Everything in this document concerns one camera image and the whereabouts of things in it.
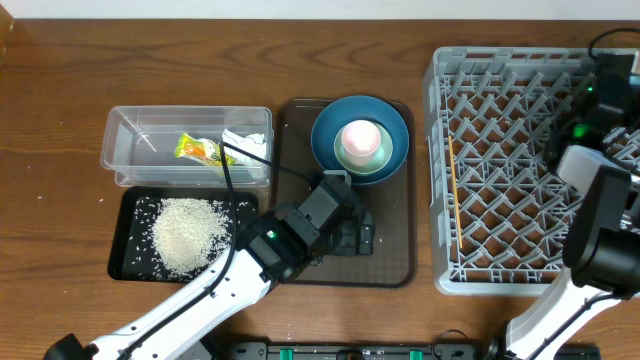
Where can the pink cup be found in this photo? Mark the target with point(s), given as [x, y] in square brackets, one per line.
[360, 140]

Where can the white napkin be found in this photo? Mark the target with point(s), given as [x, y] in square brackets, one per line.
[253, 143]

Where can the yellow green snack wrapper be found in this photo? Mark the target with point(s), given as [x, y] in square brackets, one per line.
[202, 150]

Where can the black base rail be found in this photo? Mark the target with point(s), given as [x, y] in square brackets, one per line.
[206, 350]

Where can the clear plastic bin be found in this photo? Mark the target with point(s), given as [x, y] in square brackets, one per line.
[139, 144]

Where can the wooden chopstick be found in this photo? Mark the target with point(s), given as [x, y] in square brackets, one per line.
[455, 193]

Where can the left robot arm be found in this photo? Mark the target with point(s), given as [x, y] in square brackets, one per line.
[266, 252]

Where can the light green bowl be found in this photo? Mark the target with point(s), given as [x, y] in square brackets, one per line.
[380, 160]

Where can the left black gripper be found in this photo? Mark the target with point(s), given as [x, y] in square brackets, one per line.
[365, 249]

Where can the brown serving tray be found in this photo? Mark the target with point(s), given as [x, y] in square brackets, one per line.
[392, 203]

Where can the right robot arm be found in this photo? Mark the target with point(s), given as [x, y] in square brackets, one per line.
[601, 249]

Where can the white rice pile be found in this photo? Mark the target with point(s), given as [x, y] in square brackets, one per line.
[175, 239]

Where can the grey dishwasher rack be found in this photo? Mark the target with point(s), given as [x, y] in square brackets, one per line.
[500, 106]

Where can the dark blue plate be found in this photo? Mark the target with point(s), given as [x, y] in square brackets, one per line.
[339, 113]

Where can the black waste tray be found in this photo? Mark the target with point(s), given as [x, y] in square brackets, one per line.
[246, 207]

